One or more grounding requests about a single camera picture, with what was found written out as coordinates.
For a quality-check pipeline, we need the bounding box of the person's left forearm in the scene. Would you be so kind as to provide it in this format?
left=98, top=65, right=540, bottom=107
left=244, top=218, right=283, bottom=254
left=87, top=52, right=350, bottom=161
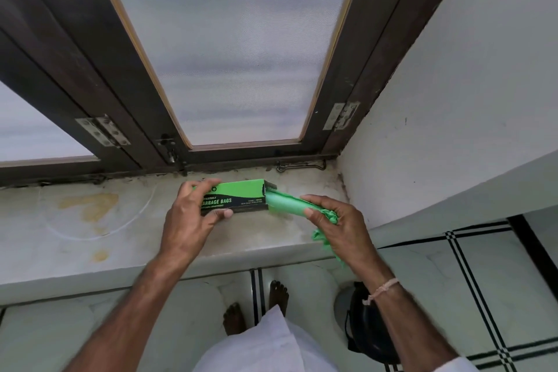
left=63, top=252, right=192, bottom=372

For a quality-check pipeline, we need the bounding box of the person's right hand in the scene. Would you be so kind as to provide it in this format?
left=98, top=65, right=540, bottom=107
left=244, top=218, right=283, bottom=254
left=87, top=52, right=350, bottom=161
left=299, top=194, right=385, bottom=294

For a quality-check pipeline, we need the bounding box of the black pedal trash bin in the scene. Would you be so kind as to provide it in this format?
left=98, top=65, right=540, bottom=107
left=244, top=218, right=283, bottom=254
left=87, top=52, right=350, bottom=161
left=332, top=281, right=402, bottom=365

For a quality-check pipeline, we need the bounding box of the person's foot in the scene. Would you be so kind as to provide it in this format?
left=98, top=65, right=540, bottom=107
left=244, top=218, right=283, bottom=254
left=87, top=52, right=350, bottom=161
left=223, top=302, right=246, bottom=336
left=267, top=280, right=290, bottom=319

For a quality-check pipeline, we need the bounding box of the green plastic garbage bag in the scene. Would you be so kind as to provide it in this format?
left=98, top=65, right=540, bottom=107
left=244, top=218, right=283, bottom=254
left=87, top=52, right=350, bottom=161
left=310, top=206, right=346, bottom=269

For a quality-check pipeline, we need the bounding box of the person's left hand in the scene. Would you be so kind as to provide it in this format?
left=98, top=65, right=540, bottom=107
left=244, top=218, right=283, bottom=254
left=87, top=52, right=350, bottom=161
left=158, top=178, right=234, bottom=263

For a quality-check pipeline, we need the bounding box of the frosted glass window pane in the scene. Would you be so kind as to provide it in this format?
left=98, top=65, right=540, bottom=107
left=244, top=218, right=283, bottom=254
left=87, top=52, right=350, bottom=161
left=92, top=0, right=363, bottom=146
left=0, top=78, right=98, bottom=164

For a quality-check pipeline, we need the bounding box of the roll of green bags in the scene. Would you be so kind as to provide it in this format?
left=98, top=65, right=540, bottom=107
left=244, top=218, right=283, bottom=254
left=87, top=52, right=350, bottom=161
left=264, top=190, right=314, bottom=221

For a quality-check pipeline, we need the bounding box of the green garbage bag box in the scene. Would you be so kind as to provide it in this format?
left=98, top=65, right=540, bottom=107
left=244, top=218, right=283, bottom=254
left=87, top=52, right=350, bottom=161
left=198, top=178, right=279, bottom=217

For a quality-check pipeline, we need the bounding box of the black metal window stay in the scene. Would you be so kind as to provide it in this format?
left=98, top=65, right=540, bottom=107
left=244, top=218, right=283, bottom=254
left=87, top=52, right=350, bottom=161
left=275, top=159, right=327, bottom=173

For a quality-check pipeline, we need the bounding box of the person's right forearm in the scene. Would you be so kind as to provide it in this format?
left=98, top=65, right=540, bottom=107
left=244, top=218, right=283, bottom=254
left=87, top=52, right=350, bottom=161
left=362, top=273, right=459, bottom=372

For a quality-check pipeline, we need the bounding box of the black window bolt latch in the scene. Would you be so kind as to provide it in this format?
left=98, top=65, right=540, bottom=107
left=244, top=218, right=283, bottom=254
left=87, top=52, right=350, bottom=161
left=155, top=133, right=189, bottom=177

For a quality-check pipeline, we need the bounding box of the person's left foot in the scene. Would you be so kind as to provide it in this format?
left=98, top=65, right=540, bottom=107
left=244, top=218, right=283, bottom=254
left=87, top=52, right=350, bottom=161
left=223, top=302, right=246, bottom=336

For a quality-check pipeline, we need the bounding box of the dark wooden window frame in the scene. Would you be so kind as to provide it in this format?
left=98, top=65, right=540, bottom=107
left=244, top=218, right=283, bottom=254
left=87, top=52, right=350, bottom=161
left=0, top=0, right=477, bottom=188

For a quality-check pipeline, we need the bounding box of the white marble window sill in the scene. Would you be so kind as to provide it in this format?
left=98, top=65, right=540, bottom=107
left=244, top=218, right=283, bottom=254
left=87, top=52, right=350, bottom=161
left=0, top=173, right=371, bottom=288

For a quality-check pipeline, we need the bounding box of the pink thread wrist band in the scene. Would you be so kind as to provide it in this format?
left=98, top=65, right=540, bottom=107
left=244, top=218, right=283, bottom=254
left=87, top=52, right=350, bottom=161
left=361, top=277, right=400, bottom=307

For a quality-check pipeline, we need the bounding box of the person's right foot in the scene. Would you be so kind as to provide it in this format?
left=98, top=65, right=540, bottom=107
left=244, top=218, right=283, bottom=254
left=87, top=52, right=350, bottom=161
left=267, top=280, right=290, bottom=319

